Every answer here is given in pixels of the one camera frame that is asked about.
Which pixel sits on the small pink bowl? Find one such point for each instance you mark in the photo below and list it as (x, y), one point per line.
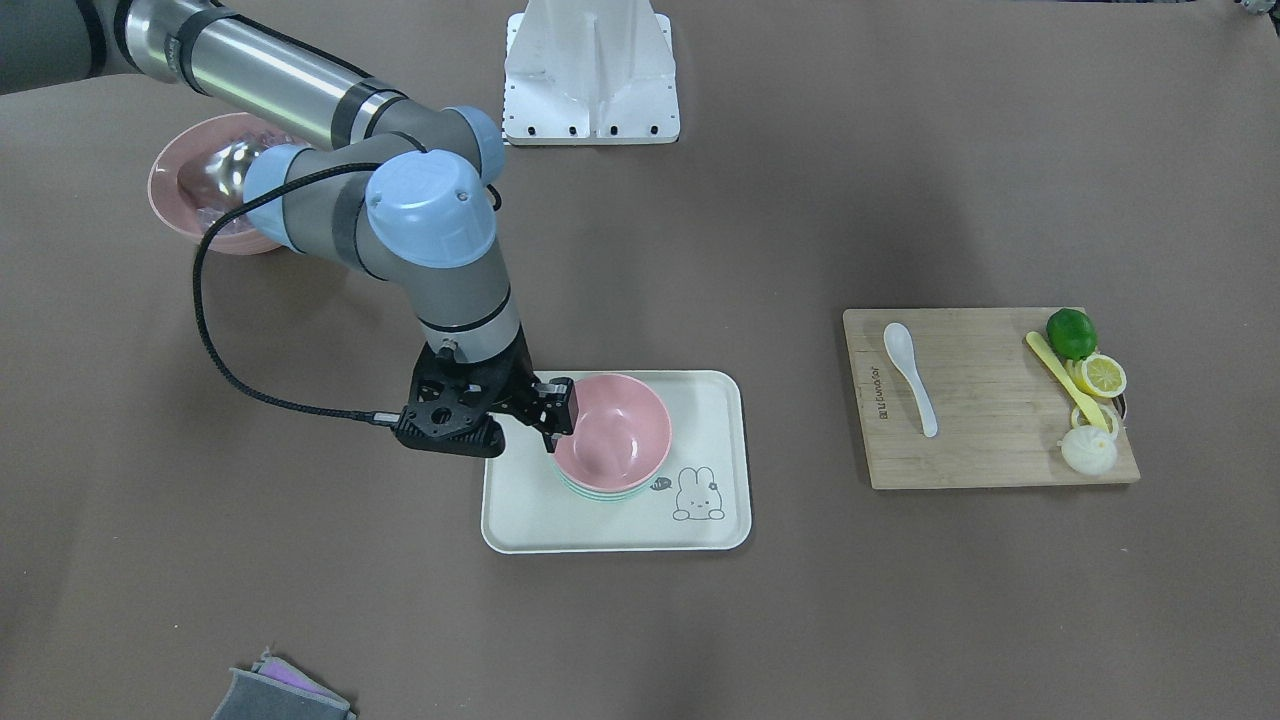
(622, 435)

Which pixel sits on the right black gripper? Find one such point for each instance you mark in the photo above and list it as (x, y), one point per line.
(517, 380)

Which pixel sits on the lemon slice near bun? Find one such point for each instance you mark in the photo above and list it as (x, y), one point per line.
(1112, 423)

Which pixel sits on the green bowl stack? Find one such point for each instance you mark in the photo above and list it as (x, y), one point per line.
(604, 496)

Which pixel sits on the grey folded cloth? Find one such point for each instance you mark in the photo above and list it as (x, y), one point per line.
(274, 688)

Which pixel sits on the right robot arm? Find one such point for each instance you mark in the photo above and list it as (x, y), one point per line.
(372, 180)

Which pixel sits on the white steamed bun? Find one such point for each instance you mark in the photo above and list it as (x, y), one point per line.
(1089, 450)

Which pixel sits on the green lime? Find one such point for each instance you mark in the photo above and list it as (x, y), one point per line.
(1071, 334)

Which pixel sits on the metal ice scoop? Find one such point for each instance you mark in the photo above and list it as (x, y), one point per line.
(216, 179)

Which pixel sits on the cream rabbit tray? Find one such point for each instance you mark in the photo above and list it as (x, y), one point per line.
(699, 499)

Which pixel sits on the large pink ice bowl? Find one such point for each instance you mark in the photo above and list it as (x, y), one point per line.
(168, 203)

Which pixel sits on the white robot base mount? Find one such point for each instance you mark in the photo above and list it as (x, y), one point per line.
(590, 73)

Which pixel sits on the bamboo cutting board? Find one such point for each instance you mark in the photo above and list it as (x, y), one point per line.
(1001, 412)

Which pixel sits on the lemon slice near lime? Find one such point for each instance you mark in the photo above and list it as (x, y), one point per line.
(1099, 375)

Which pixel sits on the yellow plastic knife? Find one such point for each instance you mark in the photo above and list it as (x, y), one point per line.
(1091, 411)

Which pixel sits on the white ceramic spoon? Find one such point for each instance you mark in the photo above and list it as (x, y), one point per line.
(900, 346)

